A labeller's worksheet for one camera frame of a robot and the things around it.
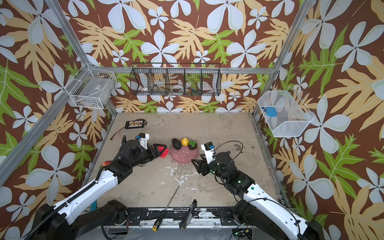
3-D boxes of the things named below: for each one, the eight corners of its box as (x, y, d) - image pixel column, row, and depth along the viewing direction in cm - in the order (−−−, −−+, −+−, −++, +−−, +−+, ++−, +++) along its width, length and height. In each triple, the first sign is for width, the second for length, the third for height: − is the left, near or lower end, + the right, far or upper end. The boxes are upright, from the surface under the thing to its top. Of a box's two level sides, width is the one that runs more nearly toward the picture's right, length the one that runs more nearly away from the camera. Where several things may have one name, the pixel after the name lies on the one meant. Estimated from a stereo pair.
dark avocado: (177, 151, 99) (176, 147, 95) (170, 144, 102) (170, 140, 99) (182, 147, 101) (182, 143, 97) (176, 140, 104) (175, 137, 101)
